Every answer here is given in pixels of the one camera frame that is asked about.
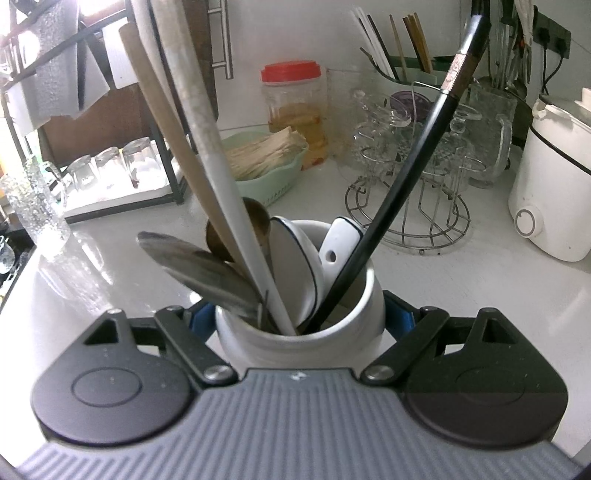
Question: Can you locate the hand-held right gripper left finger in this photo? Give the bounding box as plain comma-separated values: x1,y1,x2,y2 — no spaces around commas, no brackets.
83,299,237,388

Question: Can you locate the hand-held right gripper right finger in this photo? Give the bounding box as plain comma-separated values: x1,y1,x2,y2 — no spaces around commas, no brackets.
361,290,519,387

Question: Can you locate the large metal spoon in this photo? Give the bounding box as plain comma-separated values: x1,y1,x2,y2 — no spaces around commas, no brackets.
137,230,267,324

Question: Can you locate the black chopstick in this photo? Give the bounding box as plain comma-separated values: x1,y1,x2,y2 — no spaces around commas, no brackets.
302,14,491,334

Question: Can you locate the white ceramic utensil holder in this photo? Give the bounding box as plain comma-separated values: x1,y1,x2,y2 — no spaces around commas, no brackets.
214,220,387,371

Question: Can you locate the white ceramic spoon black rim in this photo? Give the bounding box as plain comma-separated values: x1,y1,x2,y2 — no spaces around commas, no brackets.
318,216,367,299
269,214,325,326

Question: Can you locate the brown wooden spoon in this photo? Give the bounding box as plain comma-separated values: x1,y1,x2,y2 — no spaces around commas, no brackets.
204,197,274,269

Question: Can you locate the white chopstick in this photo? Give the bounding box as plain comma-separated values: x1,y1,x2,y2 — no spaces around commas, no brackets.
150,0,299,337

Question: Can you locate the black metal shelf rack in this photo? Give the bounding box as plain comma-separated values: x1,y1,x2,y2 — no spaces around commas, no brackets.
0,0,185,206

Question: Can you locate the white drain tray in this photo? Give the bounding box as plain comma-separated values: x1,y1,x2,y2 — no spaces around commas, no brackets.
62,156,181,220

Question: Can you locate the green plastic basket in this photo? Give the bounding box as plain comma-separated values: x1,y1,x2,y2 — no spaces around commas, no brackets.
220,130,310,206

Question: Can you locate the clear drinking glass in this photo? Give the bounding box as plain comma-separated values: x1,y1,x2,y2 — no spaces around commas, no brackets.
92,146,126,190
66,154,99,193
120,137,160,190

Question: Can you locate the pile of thin wooden sticks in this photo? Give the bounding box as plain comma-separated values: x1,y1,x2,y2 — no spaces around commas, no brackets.
224,126,310,181

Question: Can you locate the crystal stem glass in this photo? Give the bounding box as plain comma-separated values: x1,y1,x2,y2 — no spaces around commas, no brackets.
438,106,484,195
353,89,414,160

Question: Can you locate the patterned glass mug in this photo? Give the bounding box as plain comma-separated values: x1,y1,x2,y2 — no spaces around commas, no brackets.
0,159,73,260

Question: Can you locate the patterned glass pitcher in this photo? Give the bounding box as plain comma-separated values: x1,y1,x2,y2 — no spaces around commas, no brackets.
466,82,515,188

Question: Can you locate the tall clear glass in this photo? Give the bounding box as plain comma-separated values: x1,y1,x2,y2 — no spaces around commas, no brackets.
325,68,370,169

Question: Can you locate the brown wooden board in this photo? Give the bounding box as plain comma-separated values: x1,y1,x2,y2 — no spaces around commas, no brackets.
39,0,218,167

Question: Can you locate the purple cup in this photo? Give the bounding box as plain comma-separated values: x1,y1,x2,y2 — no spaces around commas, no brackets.
389,89,433,114

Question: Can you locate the red lid plastic jar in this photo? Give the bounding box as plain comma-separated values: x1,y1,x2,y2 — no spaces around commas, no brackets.
260,58,330,171

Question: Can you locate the bunch of assorted chopsticks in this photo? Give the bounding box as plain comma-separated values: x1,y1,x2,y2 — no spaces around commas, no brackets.
348,7,437,82

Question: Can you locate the white foam sheet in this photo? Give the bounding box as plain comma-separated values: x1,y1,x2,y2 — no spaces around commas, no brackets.
4,0,112,133

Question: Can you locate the row of hanging kitchen tools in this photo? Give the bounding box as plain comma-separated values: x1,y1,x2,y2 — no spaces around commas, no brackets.
471,0,537,93

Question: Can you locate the metal wire cup rack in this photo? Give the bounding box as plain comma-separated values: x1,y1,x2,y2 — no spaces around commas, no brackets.
344,80,472,255

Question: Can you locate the metal cabinet handle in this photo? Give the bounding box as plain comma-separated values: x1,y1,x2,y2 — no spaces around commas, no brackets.
207,0,234,80

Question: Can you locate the black power cable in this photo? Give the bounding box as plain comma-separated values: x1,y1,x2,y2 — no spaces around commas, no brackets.
540,43,555,100

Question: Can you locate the black wall power outlet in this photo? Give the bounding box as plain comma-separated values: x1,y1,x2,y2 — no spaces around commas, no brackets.
530,11,574,60

